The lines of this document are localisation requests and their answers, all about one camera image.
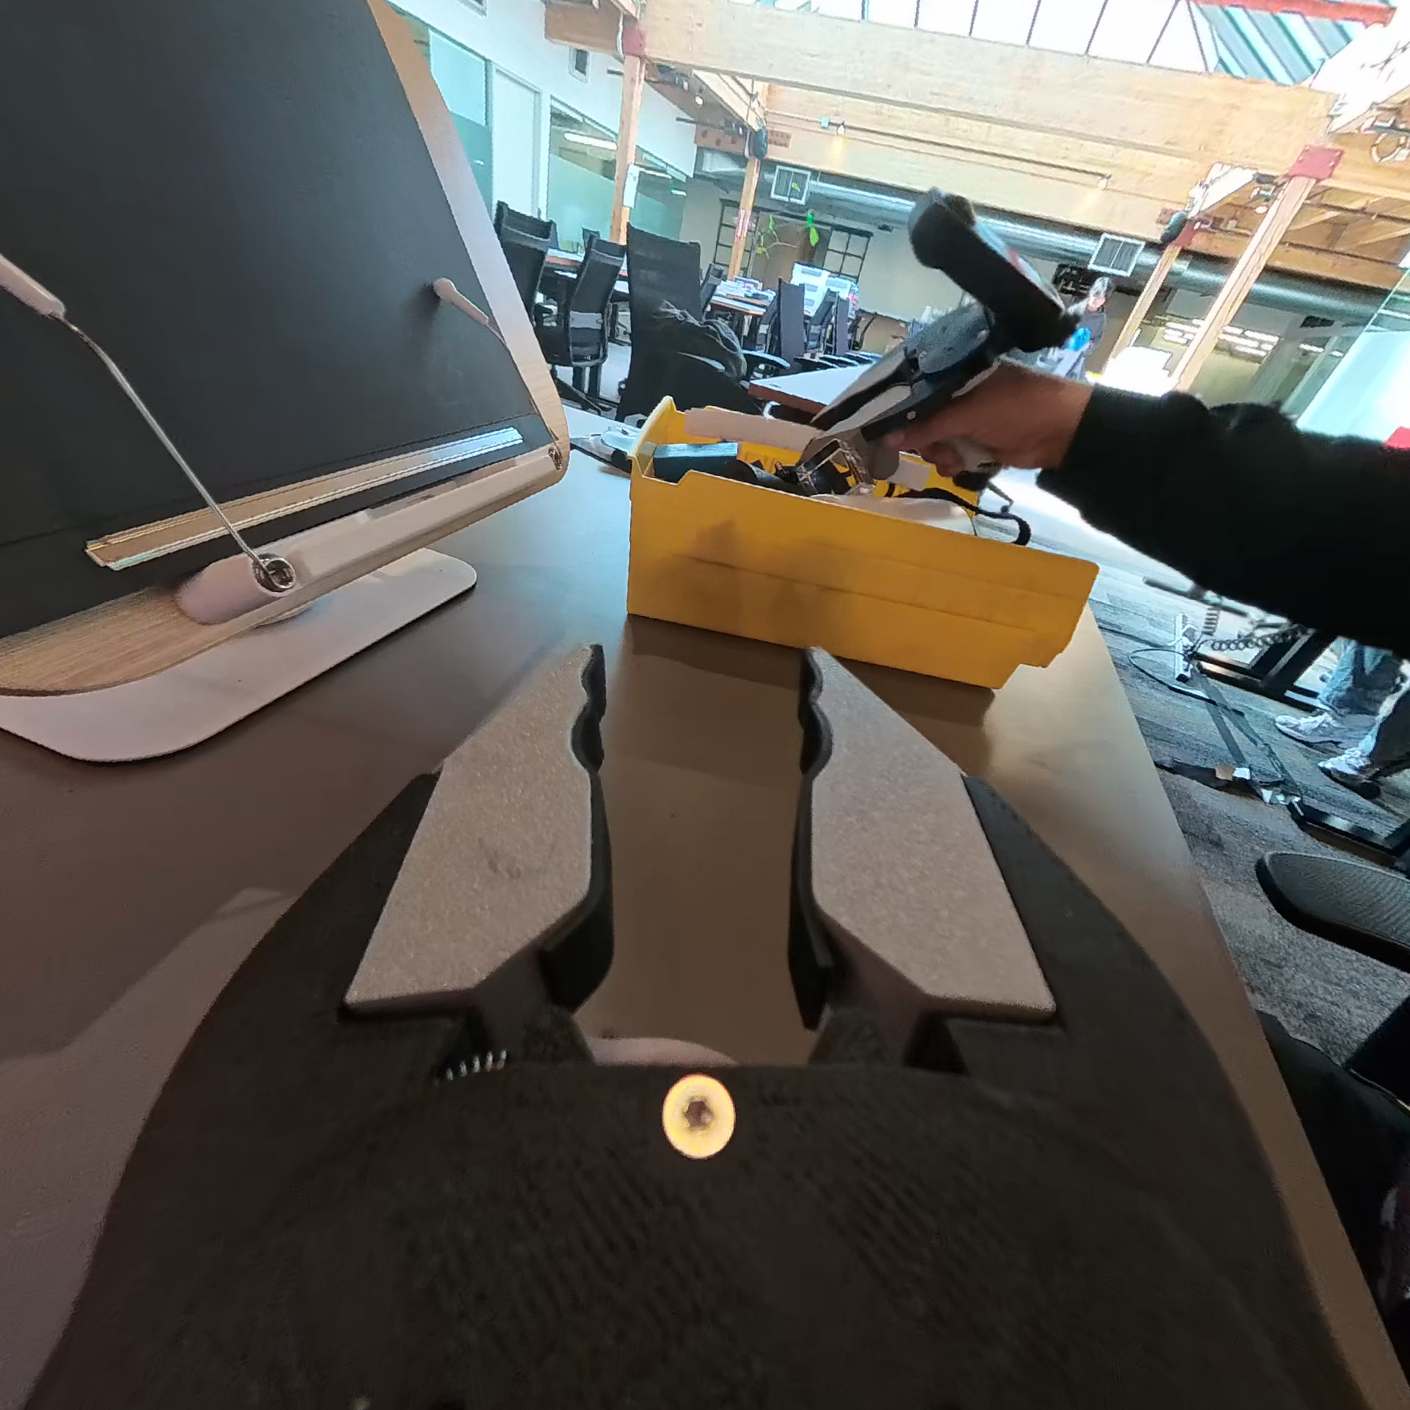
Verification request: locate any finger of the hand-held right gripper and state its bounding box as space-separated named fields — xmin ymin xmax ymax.
xmin=792 ymin=434 xmax=885 ymax=493
xmin=807 ymin=366 xmax=940 ymax=438

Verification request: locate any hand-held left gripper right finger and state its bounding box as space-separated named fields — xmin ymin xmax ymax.
xmin=789 ymin=646 xmax=1061 ymax=1034

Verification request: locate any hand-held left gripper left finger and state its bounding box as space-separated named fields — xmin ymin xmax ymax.
xmin=344 ymin=644 xmax=616 ymax=1034

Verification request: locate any yellow plastic bin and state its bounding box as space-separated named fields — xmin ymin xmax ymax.
xmin=624 ymin=394 xmax=1101 ymax=691

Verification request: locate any person's right forearm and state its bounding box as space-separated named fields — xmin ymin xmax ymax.
xmin=1039 ymin=384 xmax=1410 ymax=654

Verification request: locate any person's right hand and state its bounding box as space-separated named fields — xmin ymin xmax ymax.
xmin=879 ymin=361 xmax=1094 ymax=476

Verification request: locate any grey office desk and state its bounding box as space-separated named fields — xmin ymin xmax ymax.
xmin=747 ymin=359 xmax=885 ymax=419

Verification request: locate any dark cloth over chair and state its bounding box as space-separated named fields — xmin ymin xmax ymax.
xmin=614 ymin=302 xmax=764 ymax=423

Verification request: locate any black office chair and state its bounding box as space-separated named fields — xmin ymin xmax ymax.
xmin=537 ymin=233 xmax=628 ymax=399
xmin=621 ymin=225 xmax=707 ymax=334
xmin=492 ymin=199 xmax=559 ymax=324

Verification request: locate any black mesh chair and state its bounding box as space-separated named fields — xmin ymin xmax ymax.
xmin=1254 ymin=851 xmax=1410 ymax=973

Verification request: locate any black board with wooden edge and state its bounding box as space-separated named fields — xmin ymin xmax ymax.
xmin=0 ymin=0 xmax=572 ymax=763

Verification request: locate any grey ceiling duct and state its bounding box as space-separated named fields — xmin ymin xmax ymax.
xmin=757 ymin=164 xmax=1391 ymax=324

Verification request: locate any black cable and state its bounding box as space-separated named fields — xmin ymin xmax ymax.
xmin=879 ymin=481 xmax=1034 ymax=549

